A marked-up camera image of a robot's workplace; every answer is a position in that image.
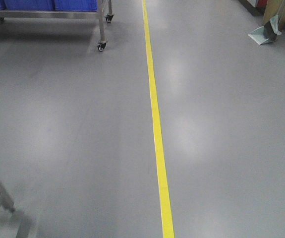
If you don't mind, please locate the steel wheeled trolley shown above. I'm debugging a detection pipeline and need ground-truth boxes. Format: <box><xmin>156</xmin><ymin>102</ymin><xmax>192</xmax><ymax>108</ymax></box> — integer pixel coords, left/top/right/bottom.
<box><xmin>0</xmin><ymin>0</ymin><xmax>114</xmax><ymax>52</ymax></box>

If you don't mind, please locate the blue bin on trolley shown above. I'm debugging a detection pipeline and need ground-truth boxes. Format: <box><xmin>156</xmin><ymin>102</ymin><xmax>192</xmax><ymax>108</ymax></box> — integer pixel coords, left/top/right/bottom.
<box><xmin>54</xmin><ymin>0</ymin><xmax>98</xmax><ymax>12</ymax></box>

